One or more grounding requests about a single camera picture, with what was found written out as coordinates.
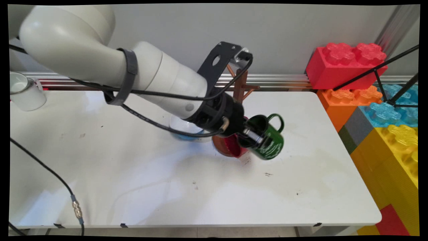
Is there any gray cable strap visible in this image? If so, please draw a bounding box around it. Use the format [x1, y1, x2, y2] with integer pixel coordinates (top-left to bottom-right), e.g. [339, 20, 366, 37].
[104, 48, 139, 106]

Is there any white mug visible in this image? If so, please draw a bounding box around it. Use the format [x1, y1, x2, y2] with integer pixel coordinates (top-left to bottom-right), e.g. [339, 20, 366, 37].
[10, 71, 47, 112]

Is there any blue giant building block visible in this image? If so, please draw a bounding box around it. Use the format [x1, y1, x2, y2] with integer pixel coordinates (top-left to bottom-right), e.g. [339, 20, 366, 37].
[359, 84, 419, 129]

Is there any black camera mounting bracket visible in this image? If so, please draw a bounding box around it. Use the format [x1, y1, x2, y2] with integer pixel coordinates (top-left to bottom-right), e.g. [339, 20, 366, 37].
[197, 42, 243, 98]

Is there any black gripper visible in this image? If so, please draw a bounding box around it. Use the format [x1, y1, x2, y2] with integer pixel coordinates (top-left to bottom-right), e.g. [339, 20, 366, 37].
[192, 93, 266, 145]

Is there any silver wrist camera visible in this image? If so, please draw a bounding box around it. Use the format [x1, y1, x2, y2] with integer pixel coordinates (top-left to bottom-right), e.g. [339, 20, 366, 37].
[233, 48, 252, 63]

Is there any gray giant building block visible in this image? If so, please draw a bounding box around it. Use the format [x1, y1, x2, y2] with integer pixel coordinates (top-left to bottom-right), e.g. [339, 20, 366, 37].
[344, 106, 375, 148]

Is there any aluminium rail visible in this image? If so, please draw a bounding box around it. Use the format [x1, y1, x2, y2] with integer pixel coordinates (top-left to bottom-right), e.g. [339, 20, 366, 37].
[10, 71, 415, 91]

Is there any thin black camera cable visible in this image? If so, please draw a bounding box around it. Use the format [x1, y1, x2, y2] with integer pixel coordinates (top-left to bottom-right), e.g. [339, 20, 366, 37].
[10, 44, 254, 101]

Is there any green enamel mug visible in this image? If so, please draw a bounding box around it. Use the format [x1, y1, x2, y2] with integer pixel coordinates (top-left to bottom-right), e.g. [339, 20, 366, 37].
[239, 113, 286, 161]

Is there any red mug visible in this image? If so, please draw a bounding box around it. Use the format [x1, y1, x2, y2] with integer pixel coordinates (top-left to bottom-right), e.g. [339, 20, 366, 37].
[221, 115, 250, 159]

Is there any yellow giant building block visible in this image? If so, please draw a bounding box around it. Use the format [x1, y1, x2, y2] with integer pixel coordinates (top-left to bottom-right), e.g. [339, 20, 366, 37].
[350, 125, 419, 236]

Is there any dark green building block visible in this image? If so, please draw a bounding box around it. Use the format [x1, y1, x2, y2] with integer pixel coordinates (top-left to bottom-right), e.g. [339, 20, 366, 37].
[338, 127, 357, 155]

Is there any brown wooden mug tree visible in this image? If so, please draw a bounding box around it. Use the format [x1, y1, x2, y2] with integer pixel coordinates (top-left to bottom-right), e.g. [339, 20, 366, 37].
[212, 65, 260, 158]

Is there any orange giant building block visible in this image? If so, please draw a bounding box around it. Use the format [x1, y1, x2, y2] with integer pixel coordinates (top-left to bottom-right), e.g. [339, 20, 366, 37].
[317, 86, 383, 133]

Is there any red giant building block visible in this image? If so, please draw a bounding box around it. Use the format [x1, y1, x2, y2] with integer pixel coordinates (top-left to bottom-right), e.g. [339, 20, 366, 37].
[306, 43, 388, 91]

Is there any low red building block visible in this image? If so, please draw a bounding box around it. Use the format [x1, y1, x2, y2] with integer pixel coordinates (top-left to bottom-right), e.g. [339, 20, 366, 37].
[375, 204, 410, 236]

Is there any black tripod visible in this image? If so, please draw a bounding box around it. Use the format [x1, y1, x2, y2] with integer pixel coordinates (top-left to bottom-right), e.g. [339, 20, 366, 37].
[333, 45, 419, 109]

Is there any white and blue bowl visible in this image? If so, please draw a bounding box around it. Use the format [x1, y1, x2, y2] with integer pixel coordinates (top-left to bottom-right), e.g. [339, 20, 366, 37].
[169, 114, 213, 142]

